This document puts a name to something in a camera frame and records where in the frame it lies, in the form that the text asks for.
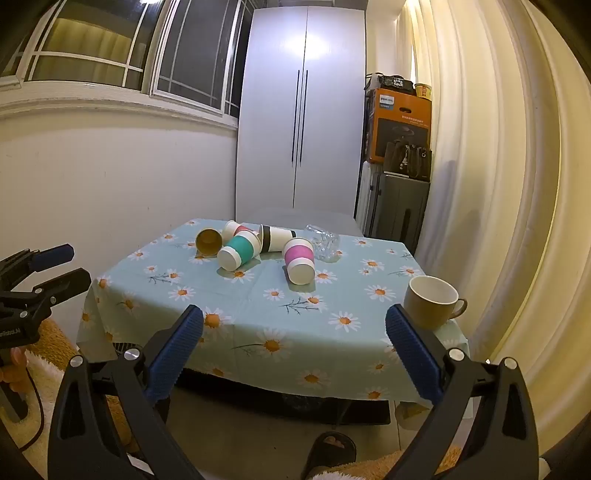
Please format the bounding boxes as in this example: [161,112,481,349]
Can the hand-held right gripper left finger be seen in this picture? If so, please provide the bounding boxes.
[47,304,206,480]

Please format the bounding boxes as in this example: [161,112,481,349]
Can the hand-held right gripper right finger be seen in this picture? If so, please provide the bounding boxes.
[385,303,541,480]

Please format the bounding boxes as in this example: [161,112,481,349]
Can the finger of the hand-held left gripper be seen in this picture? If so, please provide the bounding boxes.
[0,244,75,289]
[0,268,92,321]

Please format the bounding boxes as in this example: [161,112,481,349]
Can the brown paper cup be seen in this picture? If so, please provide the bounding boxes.
[195,228,224,257]

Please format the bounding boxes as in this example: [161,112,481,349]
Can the teal sleeved paper cup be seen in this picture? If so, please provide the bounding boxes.
[217,230,262,272]

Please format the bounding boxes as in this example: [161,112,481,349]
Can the red sleeved paper cup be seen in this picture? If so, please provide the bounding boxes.
[222,220,259,241]

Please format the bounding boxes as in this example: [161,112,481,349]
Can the clear glass cup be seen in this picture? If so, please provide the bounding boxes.
[305,223,342,264]

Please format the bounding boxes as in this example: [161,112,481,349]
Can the pink sleeved paper cup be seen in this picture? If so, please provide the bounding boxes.
[283,237,317,286]

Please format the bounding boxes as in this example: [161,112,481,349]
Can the black sleeved paper cup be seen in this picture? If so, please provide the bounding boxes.
[257,224,297,254]

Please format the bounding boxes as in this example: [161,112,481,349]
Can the person's left hand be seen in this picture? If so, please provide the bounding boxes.
[0,347,27,393]

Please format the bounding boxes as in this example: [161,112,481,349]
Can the beige shaggy rug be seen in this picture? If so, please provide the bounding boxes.
[314,443,463,480]
[14,318,139,467]

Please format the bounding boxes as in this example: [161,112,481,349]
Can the beige ceramic mug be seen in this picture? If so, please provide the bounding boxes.
[403,275,469,331]

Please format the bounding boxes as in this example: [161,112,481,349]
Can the daisy printed blue tablecloth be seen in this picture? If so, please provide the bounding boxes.
[76,218,470,408]

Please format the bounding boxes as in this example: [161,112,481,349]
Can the black slipper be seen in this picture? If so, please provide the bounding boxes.
[299,431,358,480]

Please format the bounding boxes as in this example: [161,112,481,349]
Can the grey suitcase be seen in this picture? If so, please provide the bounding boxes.
[366,171,431,254]

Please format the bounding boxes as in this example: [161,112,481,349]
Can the white suitcase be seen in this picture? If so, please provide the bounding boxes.
[355,160,385,232]

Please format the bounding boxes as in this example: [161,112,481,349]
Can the cream curtain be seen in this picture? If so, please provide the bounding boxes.
[396,0,591,462]

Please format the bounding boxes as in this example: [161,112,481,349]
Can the dark handbag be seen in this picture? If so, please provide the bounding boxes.
[383,139,433,182]

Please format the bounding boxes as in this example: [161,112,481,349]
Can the orange cardboard box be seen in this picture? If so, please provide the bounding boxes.
[364,88,433,165]

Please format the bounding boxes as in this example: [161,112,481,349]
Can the white framed window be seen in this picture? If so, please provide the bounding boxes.
[0,0,254,124]

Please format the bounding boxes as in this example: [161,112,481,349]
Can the white wardrobe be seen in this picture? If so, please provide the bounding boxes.
[234,6,366,221]

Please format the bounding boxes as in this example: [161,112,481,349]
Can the black bag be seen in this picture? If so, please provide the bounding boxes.
[366,72,415,96]

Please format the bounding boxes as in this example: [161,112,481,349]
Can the black cable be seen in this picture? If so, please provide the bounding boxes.
[17,368,45,452]

